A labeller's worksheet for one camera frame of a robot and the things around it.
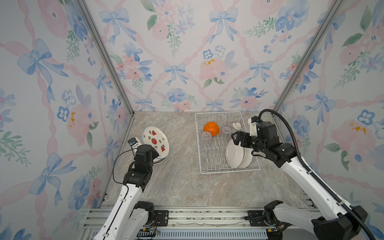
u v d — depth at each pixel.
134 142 0.66
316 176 0.44
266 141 0.54
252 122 0.66
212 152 0.93
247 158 0.82
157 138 0.89
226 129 0.97
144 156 0.57
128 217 0.44
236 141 0.68
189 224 0.73
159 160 0.93
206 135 0.93
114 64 0.92
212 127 1.03
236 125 1.02
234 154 0.84
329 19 0.72
